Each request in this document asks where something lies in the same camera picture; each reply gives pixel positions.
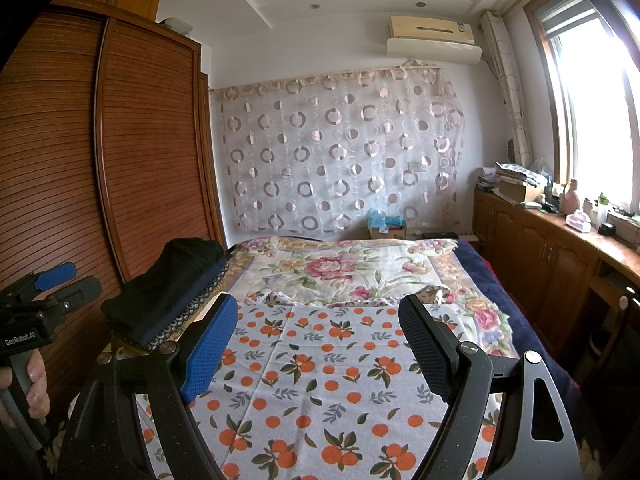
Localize person's left hand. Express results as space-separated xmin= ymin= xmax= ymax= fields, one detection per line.
xmin=0 ymin=348 xmax=51 ymax=430

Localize floral blanket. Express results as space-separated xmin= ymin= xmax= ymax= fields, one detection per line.
xmin=225 ymin=237 xmax=507 ymax=361

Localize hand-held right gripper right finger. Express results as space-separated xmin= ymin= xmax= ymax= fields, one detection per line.
xmin=398 ymin=294 xmax=583 ymax=480

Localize navy blue blanket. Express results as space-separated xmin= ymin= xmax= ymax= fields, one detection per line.
xmin=457 ymin=240 xmax=587 ymax=461

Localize slatted wooden wardrobe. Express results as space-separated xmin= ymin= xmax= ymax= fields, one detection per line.
xmin=0 ymin=0 xmax=227 ymax=411

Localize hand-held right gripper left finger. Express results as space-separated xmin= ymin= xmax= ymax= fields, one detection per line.
xmin=55 ymin=292 xmax=240 ymax=480

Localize long wooden cabinet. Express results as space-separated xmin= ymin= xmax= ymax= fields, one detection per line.
xmin=472 ymin=187 xmax=640 ymax=391

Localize cardboard box with blue bags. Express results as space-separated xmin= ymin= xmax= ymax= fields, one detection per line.
xmin=368 ymin=210 xmax=409 ymax=240

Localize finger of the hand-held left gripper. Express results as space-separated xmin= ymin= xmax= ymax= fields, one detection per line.
xmin=50 ymin=276 xmax=103 ymax=309
xmin=0 ymin=262 xmax=77 ymax=307

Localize folded navy dotted clothing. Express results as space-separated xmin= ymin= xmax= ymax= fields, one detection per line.
xmin=140 ymin=255 xmax=236 ymax=352

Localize stack of papers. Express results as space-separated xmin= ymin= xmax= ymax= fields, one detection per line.
xmin=476 ymin=167 xmax=502 ymax=194

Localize patterned window curtain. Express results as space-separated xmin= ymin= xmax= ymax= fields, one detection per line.
xmin=481 ymin=10 xmax=534 ymax=167

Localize dark waste bin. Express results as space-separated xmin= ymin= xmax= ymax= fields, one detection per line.
xmin=587 ymin=329 xmax=609 ymax=367

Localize brown cardboard box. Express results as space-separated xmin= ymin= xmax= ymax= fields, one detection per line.
xmin=500 ymin=180 xmax=546 ymax=204

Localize white orange-print cloth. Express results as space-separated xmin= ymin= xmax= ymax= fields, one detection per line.
xmin=137 ymin=300 xmax=506 ymax=480

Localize black printed t-shirt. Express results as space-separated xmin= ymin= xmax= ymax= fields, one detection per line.
xmin=101 ymin=239 xmax=226 ymax=347

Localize pink bottle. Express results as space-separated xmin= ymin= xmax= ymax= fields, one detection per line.
xmin=560 ymin=179 xmax=581 ymax=214

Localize pink tissue pack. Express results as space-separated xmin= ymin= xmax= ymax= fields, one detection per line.
xmin=565 ymin=211 xmax=594 ymax=234

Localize window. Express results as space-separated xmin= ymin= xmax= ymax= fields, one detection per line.
xmin=525 ymin=0 xmax=640 ymax=217

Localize sheer circle-pattern curtain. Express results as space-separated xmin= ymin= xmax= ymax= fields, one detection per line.
xmin=210 ymin=67 xmax=469 ymax=234

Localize wall air conditioner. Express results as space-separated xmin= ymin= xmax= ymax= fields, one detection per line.
xmin=386 ymin=14 xmax=483 ymax=65

